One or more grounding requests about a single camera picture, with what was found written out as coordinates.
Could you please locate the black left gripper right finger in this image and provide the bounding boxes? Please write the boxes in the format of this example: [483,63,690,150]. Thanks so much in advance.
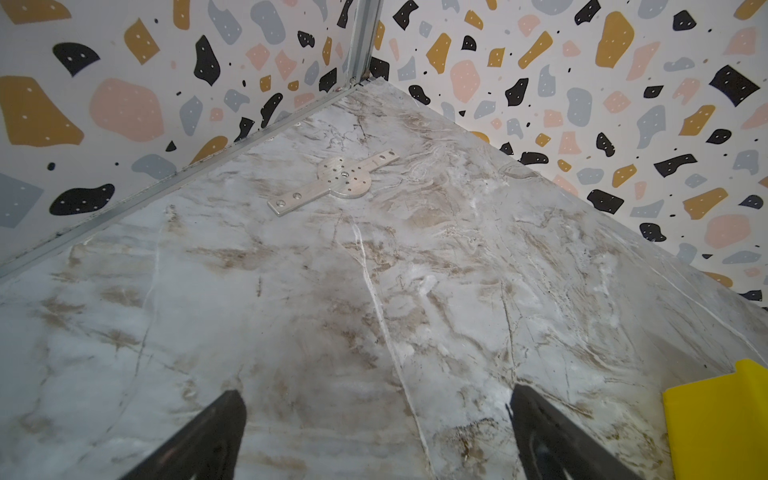
[507,385,639,479]

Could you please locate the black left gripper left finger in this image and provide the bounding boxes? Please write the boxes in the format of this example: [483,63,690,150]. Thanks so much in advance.
[123,390,247,479]

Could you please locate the yellow plastic bin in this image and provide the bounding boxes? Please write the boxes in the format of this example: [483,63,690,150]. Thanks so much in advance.
[663,359,767,480]

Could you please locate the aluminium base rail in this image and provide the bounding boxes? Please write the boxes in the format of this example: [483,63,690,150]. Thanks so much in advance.
[1,83,361,282]

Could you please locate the perforated metal bracket plate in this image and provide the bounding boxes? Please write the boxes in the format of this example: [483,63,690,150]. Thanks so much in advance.
[268,150,400,217]

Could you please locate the aluminium corner post left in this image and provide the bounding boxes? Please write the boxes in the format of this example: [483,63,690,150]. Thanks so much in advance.
[347,0,383,86]

